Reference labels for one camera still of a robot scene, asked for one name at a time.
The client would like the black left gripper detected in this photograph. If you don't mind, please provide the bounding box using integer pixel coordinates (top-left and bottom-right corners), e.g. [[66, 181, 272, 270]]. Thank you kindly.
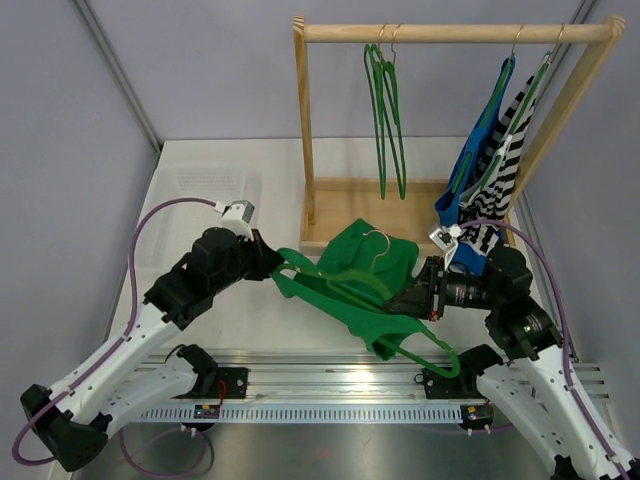
[[210, 229, 284, 295]]

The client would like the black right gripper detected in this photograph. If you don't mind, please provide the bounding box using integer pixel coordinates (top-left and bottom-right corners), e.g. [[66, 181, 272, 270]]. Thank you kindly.
[[384, 255, 502, 320]]

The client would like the green velvet hanger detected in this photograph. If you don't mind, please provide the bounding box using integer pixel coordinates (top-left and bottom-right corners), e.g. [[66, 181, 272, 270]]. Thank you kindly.
[[273, 229, 462, 380]]

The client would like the green tank top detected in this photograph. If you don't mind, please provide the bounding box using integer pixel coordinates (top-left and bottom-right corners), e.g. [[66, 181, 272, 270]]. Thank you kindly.
[[272, 217, 434, 362]]

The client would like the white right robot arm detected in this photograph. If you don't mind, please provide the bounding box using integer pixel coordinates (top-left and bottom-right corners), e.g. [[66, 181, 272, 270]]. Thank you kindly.
[[384, 246, 639, 479]]

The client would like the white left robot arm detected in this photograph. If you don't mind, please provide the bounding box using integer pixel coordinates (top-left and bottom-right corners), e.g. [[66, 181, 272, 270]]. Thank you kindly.
[[20, 227, 284, 472]]

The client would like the blue tank top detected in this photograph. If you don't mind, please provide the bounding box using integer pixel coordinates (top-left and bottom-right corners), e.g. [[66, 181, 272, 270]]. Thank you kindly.
[[433, 55, 517, 277]]

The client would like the black white striped top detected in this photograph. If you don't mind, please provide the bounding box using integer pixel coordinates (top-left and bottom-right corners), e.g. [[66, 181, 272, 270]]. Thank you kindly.
[[458, 74, 537, 254]]

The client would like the green hanger under striped top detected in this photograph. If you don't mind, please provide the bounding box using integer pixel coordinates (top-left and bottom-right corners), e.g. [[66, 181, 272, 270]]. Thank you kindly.
[[469, 23, 566, 201]]

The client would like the green hanger on rack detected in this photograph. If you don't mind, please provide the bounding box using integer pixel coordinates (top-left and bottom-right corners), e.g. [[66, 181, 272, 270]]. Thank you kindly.
[[363, 43, 387, 200], [383, 23, 407, 200]]

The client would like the green hanger under blue top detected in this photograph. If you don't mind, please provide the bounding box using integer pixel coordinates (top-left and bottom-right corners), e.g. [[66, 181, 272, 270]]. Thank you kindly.
[[451, 25, 524, 193]]

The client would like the wooden clothes rack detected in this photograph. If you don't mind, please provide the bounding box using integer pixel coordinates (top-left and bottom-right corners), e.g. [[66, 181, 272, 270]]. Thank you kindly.
[[292, 14, 626, 258]]

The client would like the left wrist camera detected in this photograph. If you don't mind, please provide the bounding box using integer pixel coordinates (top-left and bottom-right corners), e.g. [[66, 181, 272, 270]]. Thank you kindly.
[[214, 200, 255, 241]]

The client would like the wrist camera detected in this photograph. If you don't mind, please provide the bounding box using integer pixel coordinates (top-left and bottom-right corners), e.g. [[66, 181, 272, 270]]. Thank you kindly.
[[214, 200, 255, 241], [429, 224, 463, 269]]

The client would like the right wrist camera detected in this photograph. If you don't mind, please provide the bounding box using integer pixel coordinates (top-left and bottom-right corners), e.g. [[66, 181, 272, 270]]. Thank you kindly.
[[429, 224, 463, 269]]

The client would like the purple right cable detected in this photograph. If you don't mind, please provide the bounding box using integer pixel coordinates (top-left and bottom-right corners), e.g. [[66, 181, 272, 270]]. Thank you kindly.
[[459, 219, 629, 480]]

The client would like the aluminium mounting rail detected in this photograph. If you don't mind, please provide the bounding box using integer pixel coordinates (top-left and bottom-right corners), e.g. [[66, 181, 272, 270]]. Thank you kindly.
[[119, 352, 612, 401]]

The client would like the white slotted cable duct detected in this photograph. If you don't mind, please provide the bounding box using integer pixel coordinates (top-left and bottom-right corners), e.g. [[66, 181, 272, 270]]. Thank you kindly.
[[136, 403, 462, 424]]

